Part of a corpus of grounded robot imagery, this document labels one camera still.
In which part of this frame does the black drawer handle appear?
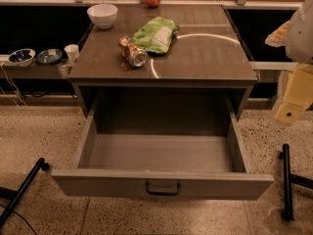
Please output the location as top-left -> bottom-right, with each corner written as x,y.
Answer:
145,182 -> 181,197

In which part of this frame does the grey cabinet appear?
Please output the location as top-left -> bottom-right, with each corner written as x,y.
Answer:
69,5 -> 257,115

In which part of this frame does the black left stand leg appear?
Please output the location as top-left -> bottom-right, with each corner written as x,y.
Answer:
0,158 -> 50,228

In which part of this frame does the black right stand leg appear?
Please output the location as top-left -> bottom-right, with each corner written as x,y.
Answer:
279,143 -> 313,221

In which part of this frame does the blue patterned bowl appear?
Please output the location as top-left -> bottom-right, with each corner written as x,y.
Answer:
9,48 -> 35,67

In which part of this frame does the green chip bag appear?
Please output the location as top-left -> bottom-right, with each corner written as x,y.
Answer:
133,17 -> 179,55

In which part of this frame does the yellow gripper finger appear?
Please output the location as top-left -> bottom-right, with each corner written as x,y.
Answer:
274,64 -> 313,124

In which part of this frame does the black stand leg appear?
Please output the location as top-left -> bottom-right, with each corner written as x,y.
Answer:
0,158 -> 50,228
279,143 -> 313,221

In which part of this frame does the white paper cup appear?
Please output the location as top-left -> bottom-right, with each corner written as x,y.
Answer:
65,44 -> 79,64

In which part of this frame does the white cable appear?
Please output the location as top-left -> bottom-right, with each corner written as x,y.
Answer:
0,62 -> 27,107

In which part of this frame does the open grey top drawer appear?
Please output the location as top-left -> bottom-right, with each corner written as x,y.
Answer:
52,93 -> 274,200

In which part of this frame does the white bowl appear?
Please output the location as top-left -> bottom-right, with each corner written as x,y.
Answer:
87,4 -> 117,29

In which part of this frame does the low side shelf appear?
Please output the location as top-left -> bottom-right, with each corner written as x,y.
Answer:
0,55 -> 72,79

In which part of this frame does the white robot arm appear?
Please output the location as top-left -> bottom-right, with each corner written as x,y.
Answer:
265,0 -> 313,124

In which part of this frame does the dark blue bowl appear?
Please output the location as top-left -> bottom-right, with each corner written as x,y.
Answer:
36,49 -> 63,66

